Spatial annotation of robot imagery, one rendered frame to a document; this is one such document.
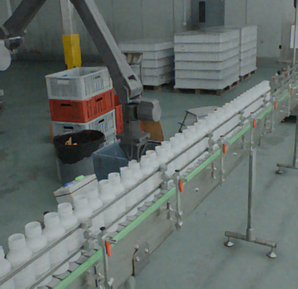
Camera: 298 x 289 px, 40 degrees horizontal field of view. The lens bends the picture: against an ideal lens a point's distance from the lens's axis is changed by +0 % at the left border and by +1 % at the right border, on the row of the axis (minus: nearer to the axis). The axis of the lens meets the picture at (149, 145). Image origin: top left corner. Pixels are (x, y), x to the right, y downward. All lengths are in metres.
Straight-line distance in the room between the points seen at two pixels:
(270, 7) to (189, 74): 4.18
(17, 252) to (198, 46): 7.34
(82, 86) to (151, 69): 5.04
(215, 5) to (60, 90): 8.72
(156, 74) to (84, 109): 4.97
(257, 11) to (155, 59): 4.10
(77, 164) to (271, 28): 9.04
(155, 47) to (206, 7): 3.94
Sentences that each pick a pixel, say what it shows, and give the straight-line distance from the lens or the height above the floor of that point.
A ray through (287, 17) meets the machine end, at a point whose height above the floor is 1.46.
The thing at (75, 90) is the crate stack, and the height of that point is 0.97.
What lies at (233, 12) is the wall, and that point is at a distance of 12.09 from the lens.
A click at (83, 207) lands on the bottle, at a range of 1.19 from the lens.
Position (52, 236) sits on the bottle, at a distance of 1.11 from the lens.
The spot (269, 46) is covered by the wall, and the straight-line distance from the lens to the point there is 11.85.
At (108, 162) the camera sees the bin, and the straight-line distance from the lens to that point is 2.15.
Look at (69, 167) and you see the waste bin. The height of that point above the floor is 0.43.
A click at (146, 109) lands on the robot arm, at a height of 1.36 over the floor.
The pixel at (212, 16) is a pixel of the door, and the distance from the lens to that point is 12.26.
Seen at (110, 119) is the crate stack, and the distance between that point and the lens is 4.34.
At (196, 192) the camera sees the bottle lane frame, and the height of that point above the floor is 0.89.
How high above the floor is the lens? 1.67
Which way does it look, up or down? 18 degrees down
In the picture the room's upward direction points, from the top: 3 degrees counter-clockwise
